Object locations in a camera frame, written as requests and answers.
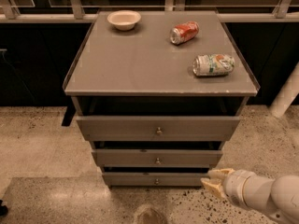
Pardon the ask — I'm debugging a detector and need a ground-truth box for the grey top drawer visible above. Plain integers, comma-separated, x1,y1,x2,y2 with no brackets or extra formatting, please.
77,116,240,142

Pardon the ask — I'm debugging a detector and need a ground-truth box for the white paper bowl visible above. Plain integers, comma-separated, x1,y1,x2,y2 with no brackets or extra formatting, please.
107,10,141,31

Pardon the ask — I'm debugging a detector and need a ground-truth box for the black object at floor edge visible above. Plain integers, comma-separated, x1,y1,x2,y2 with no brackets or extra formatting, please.
0,200,8,216

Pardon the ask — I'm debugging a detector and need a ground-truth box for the red soda can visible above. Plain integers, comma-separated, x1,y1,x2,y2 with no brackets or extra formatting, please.
170,21,199,45

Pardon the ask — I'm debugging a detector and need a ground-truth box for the white angled pole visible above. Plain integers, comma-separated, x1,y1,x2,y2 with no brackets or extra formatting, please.
269,63,299,118

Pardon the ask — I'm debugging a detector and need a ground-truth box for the white metal window railing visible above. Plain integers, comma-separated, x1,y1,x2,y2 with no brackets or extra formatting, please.
0,0,299,22

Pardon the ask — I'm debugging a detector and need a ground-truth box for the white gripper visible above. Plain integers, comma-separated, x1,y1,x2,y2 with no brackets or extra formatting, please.
201,168,255,209

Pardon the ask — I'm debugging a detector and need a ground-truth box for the white green soda can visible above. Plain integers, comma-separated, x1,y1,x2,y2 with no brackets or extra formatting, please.
192,54,235,77

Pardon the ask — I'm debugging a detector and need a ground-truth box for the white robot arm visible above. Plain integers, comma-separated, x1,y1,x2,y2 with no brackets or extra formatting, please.
201,169,299,224

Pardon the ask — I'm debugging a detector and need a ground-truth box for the grey drawer cabinet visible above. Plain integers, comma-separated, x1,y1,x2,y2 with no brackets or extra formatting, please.
64,11,259,174

